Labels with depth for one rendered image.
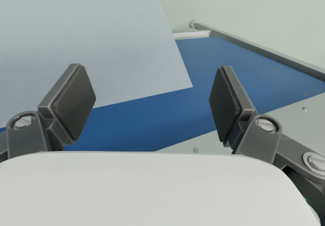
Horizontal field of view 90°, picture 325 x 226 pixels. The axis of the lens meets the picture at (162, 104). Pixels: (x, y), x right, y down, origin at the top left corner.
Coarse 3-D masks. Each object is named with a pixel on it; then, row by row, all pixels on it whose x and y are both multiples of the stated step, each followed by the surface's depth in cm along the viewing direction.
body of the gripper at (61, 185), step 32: (32, 160) 5; (64, 160) 5; (96, 160) 5; (128, 160) 5; (160, 160) 5; (192, 160) 5; (224, 160) 5; (256, 160) 5; (0, 192) 4; (32, 192) 4; (64, 192) 4; (96, 192) 4; (128, 192) 4; (160, 192) 4; (192, 192) 4; (224, 192) 4; (256, 192) 4; (288, 192) 4; (0, 224) 4; (32, 224) 4; (64, 224) 4; (96, 224) 4; (128, 224) 4; (160, 224) 4; (192, 224) 4; (224, 224) 4; (256, 224) 4; (288, 224) 4
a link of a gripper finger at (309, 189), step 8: (288, 168) 7; (288, 176) 7; (296, 176) 7; (296, 184) 7; (304, 184) 6; (312, 184) 6; (320, 184) 6; (304, 192) 7; (312, 192) 6; (320, 192) 6; (312, 200) 6; (320, 200) 6; (312, 208) 6; (320, 208) 6; (320, 216) 6
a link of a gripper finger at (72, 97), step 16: (80, 64) 10; (64, 80) 9; (80, 80) 10; (48, 96) 8; (64, 96) 8; (80, 96) 10; (48, 112) 8; (64, 112) 8; (80, 112) 10; (48, 128) 7; (64, 128) 9; (80, 128) 10; (0, 144) 7; (64, 144) 9; (0, 160) 7
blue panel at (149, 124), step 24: (264, 72) 57; (288, 72) 58; (168, 96) 42; (192, 96) 43; (264, 96) 45; (288, 96) 45; (312, 96) 46; (96, 120) 34; (120, 120) 35; (144, 120) 35; (168, 120) 35; (192, 120) 36; (96, 144) 29; (120, 144) 30; (144, 144) 30; (168, 144) 30
